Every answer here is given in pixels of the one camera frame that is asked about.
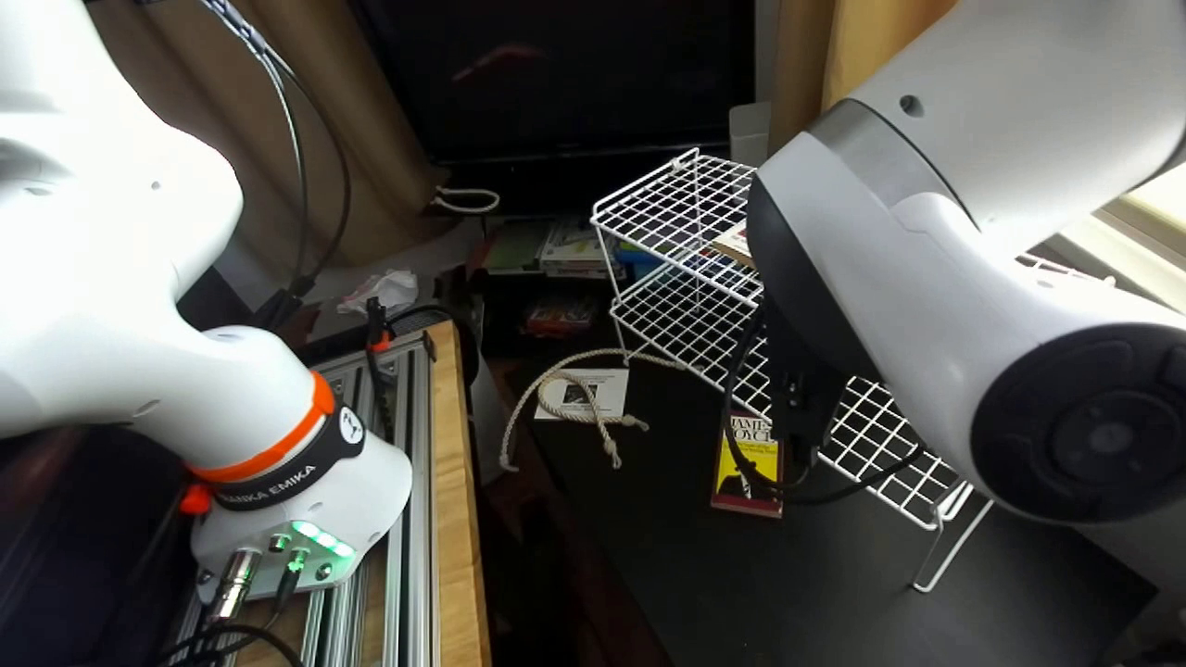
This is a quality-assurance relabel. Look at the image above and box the black television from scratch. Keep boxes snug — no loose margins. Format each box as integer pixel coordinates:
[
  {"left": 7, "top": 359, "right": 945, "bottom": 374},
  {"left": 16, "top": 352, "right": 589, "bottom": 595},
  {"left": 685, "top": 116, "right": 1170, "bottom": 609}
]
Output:
[{"left": 352, "top": 0, "right": 757, "bottom": 164}]

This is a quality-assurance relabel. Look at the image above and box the black side table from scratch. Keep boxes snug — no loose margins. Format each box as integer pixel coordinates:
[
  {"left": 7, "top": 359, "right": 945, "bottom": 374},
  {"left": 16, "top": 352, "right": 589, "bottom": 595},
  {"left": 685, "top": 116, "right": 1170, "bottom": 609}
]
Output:
[{"left": 516, "top": 369, "right": 1151, "bottom": 667}]

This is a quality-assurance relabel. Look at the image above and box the beige curtain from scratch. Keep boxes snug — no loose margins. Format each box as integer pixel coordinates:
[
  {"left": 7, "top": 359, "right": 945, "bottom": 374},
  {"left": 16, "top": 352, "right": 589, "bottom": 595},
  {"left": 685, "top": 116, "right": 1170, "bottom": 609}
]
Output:
[{"left": 769, "top": 0, "right": 956, "bottom": 125}]

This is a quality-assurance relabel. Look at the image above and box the white rope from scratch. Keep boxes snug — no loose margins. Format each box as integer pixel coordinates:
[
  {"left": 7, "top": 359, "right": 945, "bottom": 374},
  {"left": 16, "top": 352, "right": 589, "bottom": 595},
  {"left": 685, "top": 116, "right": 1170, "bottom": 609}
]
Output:
[{"left": 496, "top": 343, "right": 677, "bottom": 479}]

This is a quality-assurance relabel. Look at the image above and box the white wire two-tier rack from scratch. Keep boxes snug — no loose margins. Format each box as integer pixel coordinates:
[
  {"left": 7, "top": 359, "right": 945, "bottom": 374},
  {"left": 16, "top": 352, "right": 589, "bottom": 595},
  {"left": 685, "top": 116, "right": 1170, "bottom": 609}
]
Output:
[{"left": 591, "top": 149, "right": 988, "bottom": 593}]

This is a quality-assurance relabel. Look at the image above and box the aluminium frame rail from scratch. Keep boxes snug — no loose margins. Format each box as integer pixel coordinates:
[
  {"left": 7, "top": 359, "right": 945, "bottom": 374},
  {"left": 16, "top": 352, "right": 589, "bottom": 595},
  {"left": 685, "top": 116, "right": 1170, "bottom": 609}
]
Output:
[{"left": 171, "top": 320, "right": 496, "bottom": 667}]

